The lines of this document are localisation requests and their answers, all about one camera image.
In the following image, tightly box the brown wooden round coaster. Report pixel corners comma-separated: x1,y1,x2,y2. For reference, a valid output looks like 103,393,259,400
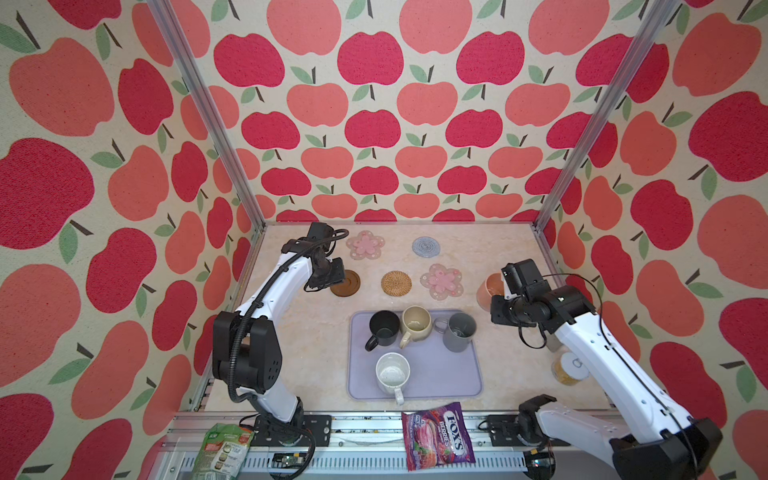
330,270,361,297

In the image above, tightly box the peach orange mug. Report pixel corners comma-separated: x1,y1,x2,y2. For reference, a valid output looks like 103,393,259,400
476,273,505,312

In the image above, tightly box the pink flower coaster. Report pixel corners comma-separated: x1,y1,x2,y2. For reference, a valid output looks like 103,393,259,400
346,230,385,260
420,264,464,301

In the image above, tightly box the woven rattan round coaster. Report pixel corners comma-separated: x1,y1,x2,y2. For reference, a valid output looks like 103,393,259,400
381,270,412,297

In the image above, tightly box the black mug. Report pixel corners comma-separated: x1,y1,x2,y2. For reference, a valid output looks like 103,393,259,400
365,310,400,352

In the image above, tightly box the cream beige mug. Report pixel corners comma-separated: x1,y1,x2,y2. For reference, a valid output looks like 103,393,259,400
399,305,433,349

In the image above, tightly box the grey woven round coaster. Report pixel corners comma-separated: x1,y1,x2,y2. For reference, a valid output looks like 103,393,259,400
412,236,441,258

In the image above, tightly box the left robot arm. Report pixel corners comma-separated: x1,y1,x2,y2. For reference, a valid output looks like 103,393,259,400
211,222,349,446

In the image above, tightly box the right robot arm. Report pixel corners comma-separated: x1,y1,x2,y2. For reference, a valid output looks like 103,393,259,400
490,282,723,479

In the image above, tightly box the grey mug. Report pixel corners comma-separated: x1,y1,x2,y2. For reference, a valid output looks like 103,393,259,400
434,312,477,353

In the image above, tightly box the yellow jar white lid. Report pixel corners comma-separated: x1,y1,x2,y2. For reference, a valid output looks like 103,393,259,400
551,351,590,386

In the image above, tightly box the lavender tray mat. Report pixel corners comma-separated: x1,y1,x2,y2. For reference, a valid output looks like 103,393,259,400
347,311,483,401

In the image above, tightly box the white mug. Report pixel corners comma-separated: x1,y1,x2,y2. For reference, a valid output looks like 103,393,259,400
375,352,411,406

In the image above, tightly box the purple Fox's candy bag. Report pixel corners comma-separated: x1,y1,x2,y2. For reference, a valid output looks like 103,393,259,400
401,402,476,472

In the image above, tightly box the green snack packet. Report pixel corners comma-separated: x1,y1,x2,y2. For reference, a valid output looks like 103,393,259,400
192,423,254,480

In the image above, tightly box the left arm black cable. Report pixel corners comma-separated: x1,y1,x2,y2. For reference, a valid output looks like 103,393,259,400
226,227,350,480

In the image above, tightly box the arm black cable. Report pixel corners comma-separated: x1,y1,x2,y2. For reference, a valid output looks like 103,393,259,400
515,272,700,480
226,227,350,480

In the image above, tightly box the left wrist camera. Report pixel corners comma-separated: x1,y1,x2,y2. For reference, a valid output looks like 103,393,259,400
306,222,335,242

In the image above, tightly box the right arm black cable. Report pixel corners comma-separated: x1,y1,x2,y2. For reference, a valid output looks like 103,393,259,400
515,272,700,480

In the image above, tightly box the aluminium front rail frame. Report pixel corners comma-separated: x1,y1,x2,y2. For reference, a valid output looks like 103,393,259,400
141,410,668,480

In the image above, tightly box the left corner aluminium post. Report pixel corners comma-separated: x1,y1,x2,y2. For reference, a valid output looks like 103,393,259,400
148,0,266,234

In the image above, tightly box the corner aluminium post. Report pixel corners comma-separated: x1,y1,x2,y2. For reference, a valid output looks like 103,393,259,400
533,0,682,234
148,0,266,234

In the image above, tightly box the right corner aluminium post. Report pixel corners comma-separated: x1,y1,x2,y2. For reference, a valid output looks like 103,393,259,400
533,0,682,234

